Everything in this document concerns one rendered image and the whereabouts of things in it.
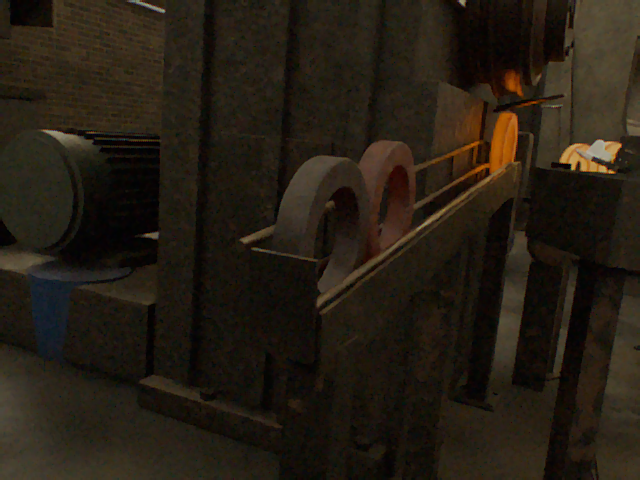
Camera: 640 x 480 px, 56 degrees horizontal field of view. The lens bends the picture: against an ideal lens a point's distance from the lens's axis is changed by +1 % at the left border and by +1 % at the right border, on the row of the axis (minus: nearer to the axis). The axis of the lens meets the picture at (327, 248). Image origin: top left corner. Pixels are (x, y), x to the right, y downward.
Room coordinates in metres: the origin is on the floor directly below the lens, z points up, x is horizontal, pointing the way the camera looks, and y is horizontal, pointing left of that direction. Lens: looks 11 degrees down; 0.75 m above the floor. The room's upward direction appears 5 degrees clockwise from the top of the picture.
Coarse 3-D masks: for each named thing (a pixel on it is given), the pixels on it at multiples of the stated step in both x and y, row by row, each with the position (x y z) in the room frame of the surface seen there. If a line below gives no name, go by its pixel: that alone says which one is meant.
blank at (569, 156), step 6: (576, 144) 1.96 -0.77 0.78; (582, 144) 1.96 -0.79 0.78; (570, 150) 1.93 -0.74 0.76; (582, 150) 1.94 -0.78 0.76; (564, 156) 1.93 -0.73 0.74; (570, 156) 1.92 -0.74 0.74; (576, 156) 1.93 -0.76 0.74; (564, 162) 1.92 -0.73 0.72; (570, 162) 1.92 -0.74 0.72; (576, 162) 1.93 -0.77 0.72; (582, 162) 1.98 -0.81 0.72; (588, 162) 1.96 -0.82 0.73; (582, 168) 1.99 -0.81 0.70; (588, 168) 1.97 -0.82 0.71; (594, 168) 1.98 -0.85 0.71
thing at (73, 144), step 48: (48, 144) 1.78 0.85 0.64; (96, 144) 1.92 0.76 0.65; (144, 144) 2.12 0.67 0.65; (0, 192) 1.87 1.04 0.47; (48, 192) 1.78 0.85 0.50; (96, 192) 1.80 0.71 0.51; (144, 192) 2.00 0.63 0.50; (48, 240) 1.78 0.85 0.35; (96, 240) 1.92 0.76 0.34; (144, 240) 2.21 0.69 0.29; (0, 288) 1.81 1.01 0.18; (96, 288) 1.67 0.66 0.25; (144, 288) 1.71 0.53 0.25; (0, 336) 1.81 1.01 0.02; (96, 336) 1.64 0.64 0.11; (144, 336) 1.57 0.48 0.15
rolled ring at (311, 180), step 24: (312, 168) 0.61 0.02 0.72; (336, 168) 0.62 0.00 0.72; (288, 192) 0.59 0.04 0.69; (312, 192) 0.58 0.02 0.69; (336, 192) 0.68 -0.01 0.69; (360, 192) 0.68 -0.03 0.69; (288, 216) 0.57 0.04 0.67; (312, 216) 0.58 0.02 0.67; (336, 216) 0.70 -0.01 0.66; (360, 216) 0.69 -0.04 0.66; (288, 240) 0.56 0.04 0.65; (312, 240) 0.58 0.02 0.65; (336, 240) 0.70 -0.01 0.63; (360, 240) 0.70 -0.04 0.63; (336, 264) 0.69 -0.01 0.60; (360, 264) 0.71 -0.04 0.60
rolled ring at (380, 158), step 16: (384, 144) 0.78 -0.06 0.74; (400, 144) 0.80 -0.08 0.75; (368, 160) 0.76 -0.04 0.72; (384, 160) 0.75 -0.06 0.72; (400, 160) 0.81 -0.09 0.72; (368, 176) 0.74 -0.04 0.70; (384, 176) 0.75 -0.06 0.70; (400, 176) 0.85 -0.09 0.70; (368, 192) 0.73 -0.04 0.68; (400, 192) 0.86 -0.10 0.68; (400, 208) 0.86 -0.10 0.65; (384, 224) 0.86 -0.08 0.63; (400, 224) 0.86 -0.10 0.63; (368, 240) 0.73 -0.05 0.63; (384, 240) 0.84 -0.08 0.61; (368, 256) 0.74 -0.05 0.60
